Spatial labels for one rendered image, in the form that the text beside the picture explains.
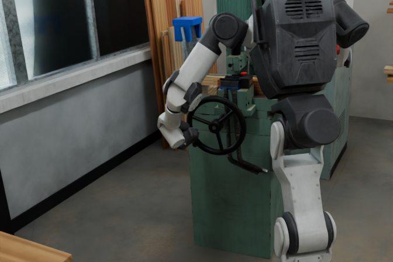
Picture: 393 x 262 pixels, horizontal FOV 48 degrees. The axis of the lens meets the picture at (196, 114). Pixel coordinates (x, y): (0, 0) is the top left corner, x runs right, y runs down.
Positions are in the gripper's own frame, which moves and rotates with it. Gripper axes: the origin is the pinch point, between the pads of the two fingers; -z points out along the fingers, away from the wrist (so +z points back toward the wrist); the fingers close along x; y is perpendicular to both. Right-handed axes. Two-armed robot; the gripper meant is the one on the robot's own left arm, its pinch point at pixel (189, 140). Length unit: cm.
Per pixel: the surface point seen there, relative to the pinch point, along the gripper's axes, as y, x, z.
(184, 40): 86, 22, -80
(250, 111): -5.4, 29.1, -8.5
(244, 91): 2.4, 32.8, -3.9
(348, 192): -55, 40, -135
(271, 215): -44, 1, -48
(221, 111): 4.0, 18.5, -9.0
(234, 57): 23.8, 39.7, -16.6
